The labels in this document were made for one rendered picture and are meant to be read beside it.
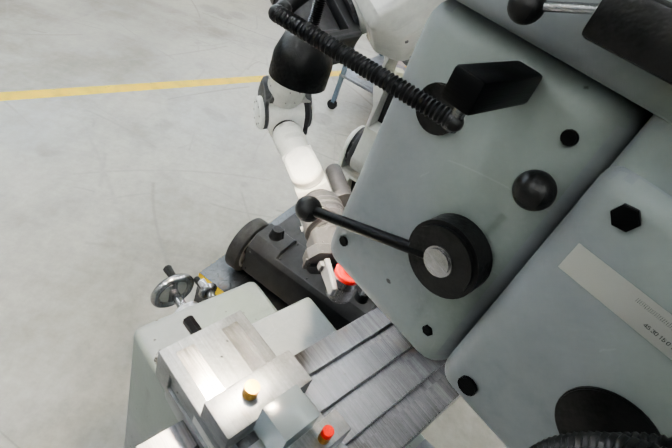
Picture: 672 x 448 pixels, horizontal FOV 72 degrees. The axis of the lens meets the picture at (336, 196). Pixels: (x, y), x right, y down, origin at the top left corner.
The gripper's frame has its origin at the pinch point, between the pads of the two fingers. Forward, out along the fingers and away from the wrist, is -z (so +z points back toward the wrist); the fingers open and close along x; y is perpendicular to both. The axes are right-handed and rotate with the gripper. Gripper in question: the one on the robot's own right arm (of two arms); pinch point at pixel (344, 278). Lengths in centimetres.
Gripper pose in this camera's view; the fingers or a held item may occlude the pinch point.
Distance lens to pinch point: 79.6
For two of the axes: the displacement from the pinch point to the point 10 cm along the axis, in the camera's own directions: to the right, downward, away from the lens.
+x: 9.2, 0.6, 4.0
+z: -2.6, -6.7, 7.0
